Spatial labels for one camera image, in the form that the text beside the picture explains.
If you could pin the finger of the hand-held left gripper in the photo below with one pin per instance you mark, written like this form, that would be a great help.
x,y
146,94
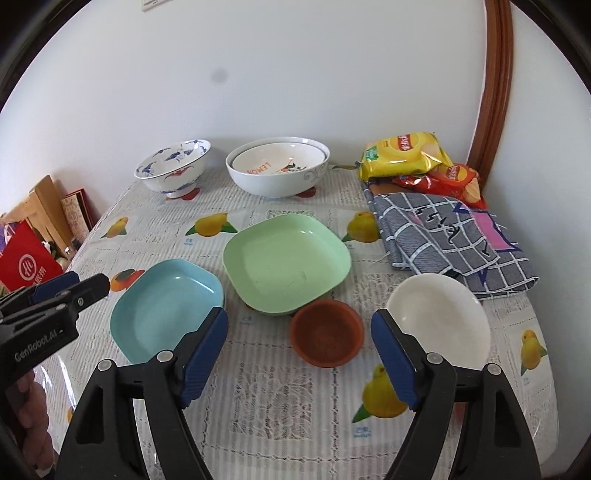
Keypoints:
x,y
53,286
90,288

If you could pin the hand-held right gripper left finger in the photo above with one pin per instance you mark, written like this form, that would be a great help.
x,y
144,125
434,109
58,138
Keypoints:
x,y
203,357

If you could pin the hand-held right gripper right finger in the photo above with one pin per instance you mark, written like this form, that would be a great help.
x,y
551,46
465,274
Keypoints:
x,y
396,364

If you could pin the small white bowl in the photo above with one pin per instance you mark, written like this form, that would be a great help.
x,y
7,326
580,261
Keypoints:
x,y
438,318

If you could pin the blue square plate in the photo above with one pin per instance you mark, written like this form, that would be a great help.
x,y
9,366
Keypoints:
x,y
161,304

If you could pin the small brown bowl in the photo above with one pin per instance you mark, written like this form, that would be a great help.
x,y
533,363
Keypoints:
x,y
328,337

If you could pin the green square plate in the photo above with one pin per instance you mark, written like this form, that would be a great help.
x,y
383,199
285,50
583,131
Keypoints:
x,y
286,263

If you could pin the person's left hand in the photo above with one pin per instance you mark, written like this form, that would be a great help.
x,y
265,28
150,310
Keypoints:
x,y
30,415

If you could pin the red paper bag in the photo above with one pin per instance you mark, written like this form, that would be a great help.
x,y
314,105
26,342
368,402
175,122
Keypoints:
x,y
23,263

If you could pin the red box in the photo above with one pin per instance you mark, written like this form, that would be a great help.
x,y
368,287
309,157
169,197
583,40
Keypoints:
x,y
76,217

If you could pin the fruit print tablecloth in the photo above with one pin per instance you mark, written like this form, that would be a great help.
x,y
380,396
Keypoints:
x,y
277,406

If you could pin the grey checked cloth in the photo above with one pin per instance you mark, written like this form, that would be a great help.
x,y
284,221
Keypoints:
x,y
429,230

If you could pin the blue patterned white bowl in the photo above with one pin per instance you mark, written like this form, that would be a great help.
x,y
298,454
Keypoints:
x,y
171,170

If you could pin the large white bowl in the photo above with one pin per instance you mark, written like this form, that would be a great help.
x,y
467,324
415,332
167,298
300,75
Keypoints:
x,y
277,184

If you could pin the red chip bag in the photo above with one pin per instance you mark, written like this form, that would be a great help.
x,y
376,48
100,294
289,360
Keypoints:
x,y
455,182

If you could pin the white bowl with orange print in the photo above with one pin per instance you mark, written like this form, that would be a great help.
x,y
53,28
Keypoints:
x,y
263,159

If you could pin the yellow chip bag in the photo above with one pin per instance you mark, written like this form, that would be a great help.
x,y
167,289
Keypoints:
x,y
401,157

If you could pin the brown wooden door frame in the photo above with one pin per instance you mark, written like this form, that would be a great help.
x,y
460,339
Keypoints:
x,y
496,92

